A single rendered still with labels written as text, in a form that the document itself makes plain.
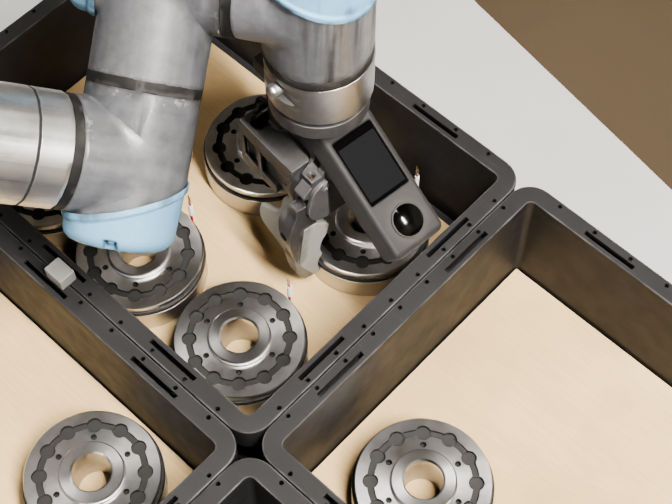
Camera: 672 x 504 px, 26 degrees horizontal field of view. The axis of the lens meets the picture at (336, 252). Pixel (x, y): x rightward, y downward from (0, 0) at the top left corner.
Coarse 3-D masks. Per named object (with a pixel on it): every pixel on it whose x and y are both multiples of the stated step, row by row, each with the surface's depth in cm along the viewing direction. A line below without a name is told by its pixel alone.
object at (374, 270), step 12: (336, 228) 116; (324, 240) 116; (336, 240) 116; (324, 252) 115; (336, 252) 115; (348, 252) 115; (360, 252) 115; (372, 252) 115; (324, 264) 115; (336, 264) 114; (348, 264) 114; (360, 264) 115; (372, 264) 115; (384, 264) 114; (396, 264) 114; (408, 264) 115; (360, 276) 114; (372, 276) 114
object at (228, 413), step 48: (48, 0) 119; (0, 48) 117; (480, 144) 112; (48, 240) 108; (96, 288) 106; (384, 288) 106; (144, 336) 104; (336, 336) 104; (192, 384) 102; (288, 384) 102; (240, 432) 100
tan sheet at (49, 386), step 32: (0, 320) 116; (0, 352) 114; (32, 352) 114; (64, 352) 114; (0, 384) 113; (32, 384) 113; (64, 384) 113; (96, 384) 113; (0, 416) 111; (32, 416) 111; (64, 416) 111; (128, 416) 111; (0, 448) 110; (160, 448) 110; (0, 480) 109; (96, 480) 109
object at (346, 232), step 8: (344, 208) 116; (336, 216) 116; (344, 216) 116; (336, 224) 116; (344, 224) 116; (344, 232) 115; (352, 232) 115; (352, 240) 115; (360, 240) 115; (368, 240) 115
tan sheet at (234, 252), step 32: (224, 64) 128; (224, 96) 127; (192, 160) 123; (192, 192) 122; (224, 224) 120; (256, 224) 120; (224, 256) 118; (256, 256) 118; (320, 288) 117; (320, 320) 116
